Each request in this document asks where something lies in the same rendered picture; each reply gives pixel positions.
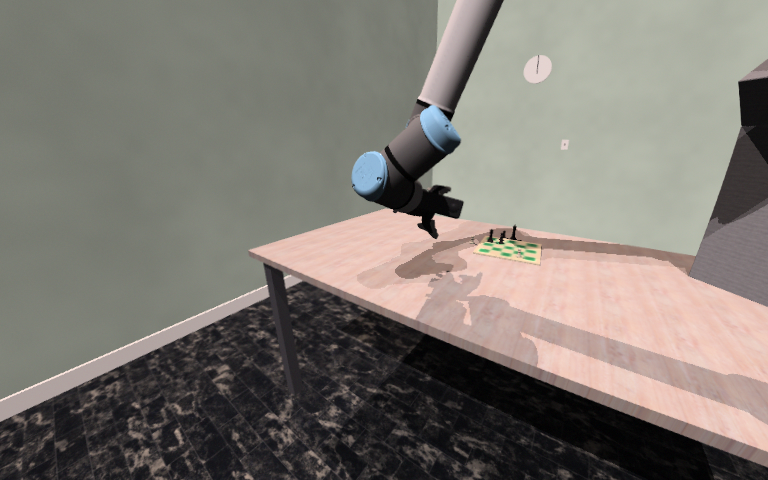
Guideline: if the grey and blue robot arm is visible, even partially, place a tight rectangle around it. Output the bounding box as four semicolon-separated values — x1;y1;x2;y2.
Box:
352;0;504;219

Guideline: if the green and cream chessboard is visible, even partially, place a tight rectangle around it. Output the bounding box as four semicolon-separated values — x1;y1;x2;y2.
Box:
473;236;541;266

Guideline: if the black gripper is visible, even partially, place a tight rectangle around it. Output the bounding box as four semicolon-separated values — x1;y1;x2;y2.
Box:
406;185;451;239

